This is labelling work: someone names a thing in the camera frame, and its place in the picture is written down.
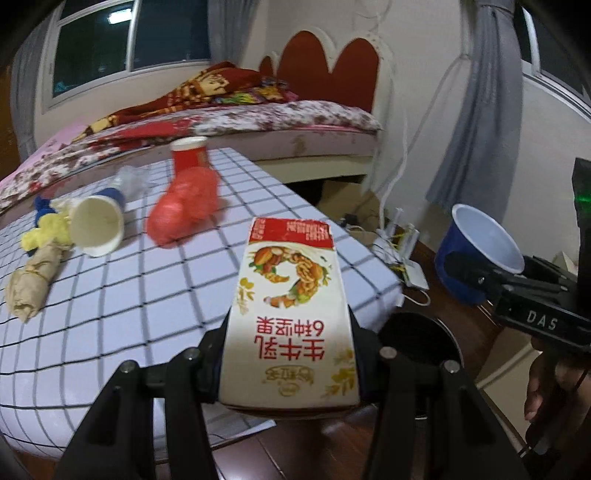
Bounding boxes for cream bed frame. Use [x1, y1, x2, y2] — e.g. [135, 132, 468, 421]
[249, 129, 379, 185]

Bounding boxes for white flat modem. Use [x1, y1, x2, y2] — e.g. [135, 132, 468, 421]
[401, 261, 430, 291]

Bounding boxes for red paper cup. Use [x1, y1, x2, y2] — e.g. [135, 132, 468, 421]
[170, 137, 211, 178]

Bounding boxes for white checkered tablecloth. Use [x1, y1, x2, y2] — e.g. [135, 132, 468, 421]
[0, 148, 402, 467]

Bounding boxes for red scalloped headboard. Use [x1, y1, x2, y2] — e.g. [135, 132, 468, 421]
[259, 30, 382, 114]

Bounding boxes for red printed blanket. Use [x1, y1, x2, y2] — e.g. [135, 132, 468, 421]
[69, 61, 301, 144]

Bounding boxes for person's right hand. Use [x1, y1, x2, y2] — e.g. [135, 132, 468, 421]
[525, 336, 564, 422]

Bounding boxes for white antenna router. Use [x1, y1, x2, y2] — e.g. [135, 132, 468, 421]
[379, 208, 420, 264]

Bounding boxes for blue paper cup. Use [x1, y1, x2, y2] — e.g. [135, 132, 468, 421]
[70, 187, 126, 258]
[434, 203, 526, 306]

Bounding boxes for red mesh bag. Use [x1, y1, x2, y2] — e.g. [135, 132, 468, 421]
[147, 167, 220, 247]

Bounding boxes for black trash bin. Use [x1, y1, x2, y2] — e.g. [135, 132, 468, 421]
[376, 311, 462, 416]

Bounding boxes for beige paper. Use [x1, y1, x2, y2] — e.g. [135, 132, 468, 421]
[6, 242, 63, 323]

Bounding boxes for yellow network cable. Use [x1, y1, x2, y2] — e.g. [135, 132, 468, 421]
[390, 231, 411, 271]

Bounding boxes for clear plastic cup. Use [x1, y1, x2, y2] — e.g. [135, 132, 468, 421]
[113, 165, 153, 199]

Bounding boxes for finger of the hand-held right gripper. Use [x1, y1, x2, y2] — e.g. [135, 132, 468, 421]
[444, 251, 509, 296]
[522, 255, 578, 283]

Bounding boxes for white and red milk carton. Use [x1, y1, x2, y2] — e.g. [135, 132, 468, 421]
[218, 217, 362, 412]

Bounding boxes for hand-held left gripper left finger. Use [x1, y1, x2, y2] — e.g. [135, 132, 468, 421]
[53, 314, 229, 480]

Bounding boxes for grey curtain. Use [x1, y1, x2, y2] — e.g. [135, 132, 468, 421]
[425, 0, 525, 215]

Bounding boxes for thin white cable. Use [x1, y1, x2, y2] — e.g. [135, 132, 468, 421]
[397, 291, 431, 309]

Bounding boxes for floral bed mattress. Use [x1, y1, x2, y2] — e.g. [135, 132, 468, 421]
[0, 99, 384, 213]

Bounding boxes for white framed window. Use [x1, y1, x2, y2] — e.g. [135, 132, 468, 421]
[517, 4, 591, 107]
[44, 0, 213, 100]

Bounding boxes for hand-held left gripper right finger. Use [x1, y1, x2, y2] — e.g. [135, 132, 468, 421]
[346, 307, 532, 480]

